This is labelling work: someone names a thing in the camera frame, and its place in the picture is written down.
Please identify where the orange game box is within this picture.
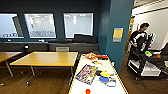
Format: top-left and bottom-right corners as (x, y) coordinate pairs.
(83, 52), (99, 61)

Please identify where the small yellow tool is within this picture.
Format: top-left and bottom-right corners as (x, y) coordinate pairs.
(92, 60), (104, 66)

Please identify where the black cushion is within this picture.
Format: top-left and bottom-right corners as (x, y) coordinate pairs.
(73, 33), (98, 44)

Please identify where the green item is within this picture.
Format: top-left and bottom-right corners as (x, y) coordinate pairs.
(145, 50), (153, 56)

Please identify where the dark grey bench sofa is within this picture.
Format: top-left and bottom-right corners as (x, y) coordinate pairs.
(0, 40), (100, 55)

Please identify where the small wooden table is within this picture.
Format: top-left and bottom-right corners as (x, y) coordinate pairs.
(0, 51), (23, 78)

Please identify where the person in black shirt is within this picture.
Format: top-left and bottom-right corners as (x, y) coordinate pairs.
(128, 22), (153, 54)

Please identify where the yellow paddle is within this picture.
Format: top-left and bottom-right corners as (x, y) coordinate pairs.
(99, 69), (115, 78)

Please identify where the wide window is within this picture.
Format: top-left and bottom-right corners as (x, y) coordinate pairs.
(24, 13), (57, 39)
(63, 12), (95, 39)

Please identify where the narrow window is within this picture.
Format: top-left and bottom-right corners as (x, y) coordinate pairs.
(0, 13), (20, 39)

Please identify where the white storage bin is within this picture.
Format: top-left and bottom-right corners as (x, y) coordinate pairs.
(128, 59), (164, 78)

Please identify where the white yellow air hockey table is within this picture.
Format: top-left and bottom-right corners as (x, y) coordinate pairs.
(67, 53), (129, 94)

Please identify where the black monitor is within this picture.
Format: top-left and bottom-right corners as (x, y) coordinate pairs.
(159, 41), (168, 57)

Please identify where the small black object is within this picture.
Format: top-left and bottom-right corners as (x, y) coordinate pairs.
(94, 69), (103, 76)

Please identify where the grey chair back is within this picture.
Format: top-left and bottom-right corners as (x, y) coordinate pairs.
(55, 46), (70, 53)

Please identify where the blue picture book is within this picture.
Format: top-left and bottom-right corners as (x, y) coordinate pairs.
(75, 63), (99, 85)

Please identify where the yellow wall poster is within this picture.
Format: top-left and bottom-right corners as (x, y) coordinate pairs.
(112, 27), (124, 43)

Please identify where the red long box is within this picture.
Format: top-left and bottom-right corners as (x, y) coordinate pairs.
(96, 54), (110, 60)

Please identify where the large wooden table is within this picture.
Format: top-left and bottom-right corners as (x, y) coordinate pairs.
(9, 51), (79, 86)

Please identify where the blue paddle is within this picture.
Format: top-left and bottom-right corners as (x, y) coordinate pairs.
(98, 76), (111, 84)

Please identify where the black wheeled cart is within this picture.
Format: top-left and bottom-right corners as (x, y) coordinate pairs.
(127, 41), (168, 81)

